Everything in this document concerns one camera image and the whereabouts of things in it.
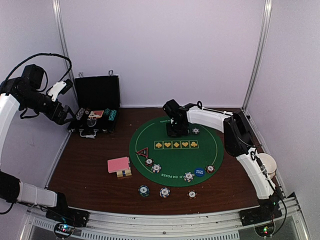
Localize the clear round dealer puck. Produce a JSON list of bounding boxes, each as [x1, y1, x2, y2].
[[86, 118, 97, 128]]

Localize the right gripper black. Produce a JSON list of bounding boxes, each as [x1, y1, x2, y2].
[[167, 120, 190, 137]]

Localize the triangular black red dealer button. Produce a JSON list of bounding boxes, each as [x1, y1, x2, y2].
[[136, 147, 149, 159]]

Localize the blue tan chip row case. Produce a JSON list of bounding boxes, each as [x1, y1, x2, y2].
[[76, 108, 85, 121]]

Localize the stacked white bowls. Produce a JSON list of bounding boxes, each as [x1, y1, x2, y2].
[[257, 153, 277, 179]]

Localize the teal chip row in case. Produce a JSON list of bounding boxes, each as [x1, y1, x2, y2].
[[103, 108, 118, 121]]

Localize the aluminium front rail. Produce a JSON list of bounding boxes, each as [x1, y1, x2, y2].
[[17, 196, 311, 240]]

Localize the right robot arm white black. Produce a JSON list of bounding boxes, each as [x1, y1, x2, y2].
[[162, 99, 281, 221]]

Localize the round green poker mat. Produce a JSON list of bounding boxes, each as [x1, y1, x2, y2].
[[129, 116, 224, 187]]

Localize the blue tan chip stack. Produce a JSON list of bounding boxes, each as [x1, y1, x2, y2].
[[159, 187, 171, 198]]

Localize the black poker chip case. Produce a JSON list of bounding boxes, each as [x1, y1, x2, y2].
[[67, 75, 121, 135]]

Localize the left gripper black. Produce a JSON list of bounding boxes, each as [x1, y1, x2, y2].
[[21, 88, 76, 125]]

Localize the silver case handle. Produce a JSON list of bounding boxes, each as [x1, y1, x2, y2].
[[79, 132, 97, 139]]

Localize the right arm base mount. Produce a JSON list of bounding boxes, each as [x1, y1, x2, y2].
[[239, 207, 282, 238]]

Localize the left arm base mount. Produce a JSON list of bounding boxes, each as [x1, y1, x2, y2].
[[43, 207, 90, 240]]

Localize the blue green chip stack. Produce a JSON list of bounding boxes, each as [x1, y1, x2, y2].
[[138, 185, 150, 197]]

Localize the blue small blind button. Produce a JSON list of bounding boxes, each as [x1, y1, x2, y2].
[[193, 167, 206, 177]]

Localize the playing cards in case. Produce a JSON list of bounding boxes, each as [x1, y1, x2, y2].
[[88, 110, 104, 119]]

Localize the red-backed card deck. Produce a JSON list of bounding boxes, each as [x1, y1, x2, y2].
[[107, 156, 132, 178]]

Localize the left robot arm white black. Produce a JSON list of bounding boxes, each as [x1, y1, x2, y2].
[[0, 53, 76, 222]]

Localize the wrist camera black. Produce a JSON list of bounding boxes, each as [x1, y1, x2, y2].
[[22, 64, 49, 93], [162, 99, 180, 118]]

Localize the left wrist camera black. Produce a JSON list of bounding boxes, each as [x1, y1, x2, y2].
[[22, 64, 49, 93]]

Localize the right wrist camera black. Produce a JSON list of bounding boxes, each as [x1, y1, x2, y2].
[[162, 99, 180, 118]]

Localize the brown orange chip stack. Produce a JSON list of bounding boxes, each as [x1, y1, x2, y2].
[[187, 190, 197, 199]]

